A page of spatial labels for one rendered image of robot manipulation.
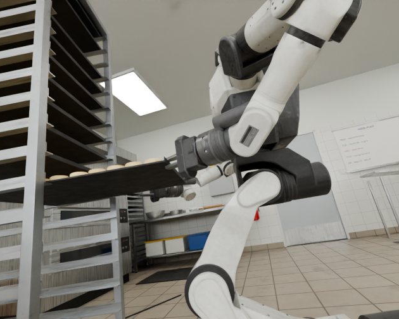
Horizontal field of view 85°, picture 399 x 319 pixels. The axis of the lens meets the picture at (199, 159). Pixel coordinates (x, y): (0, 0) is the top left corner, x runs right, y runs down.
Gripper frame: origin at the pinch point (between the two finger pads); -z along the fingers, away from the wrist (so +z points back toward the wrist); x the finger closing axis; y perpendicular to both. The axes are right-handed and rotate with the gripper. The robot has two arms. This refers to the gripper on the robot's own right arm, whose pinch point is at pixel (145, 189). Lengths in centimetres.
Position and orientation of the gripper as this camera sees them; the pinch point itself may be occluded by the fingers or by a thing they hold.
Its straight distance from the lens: 106.2
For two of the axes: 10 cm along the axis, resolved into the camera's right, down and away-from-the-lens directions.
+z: 7.6, 0.7, 6.4
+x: -1.4, -9.5, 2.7
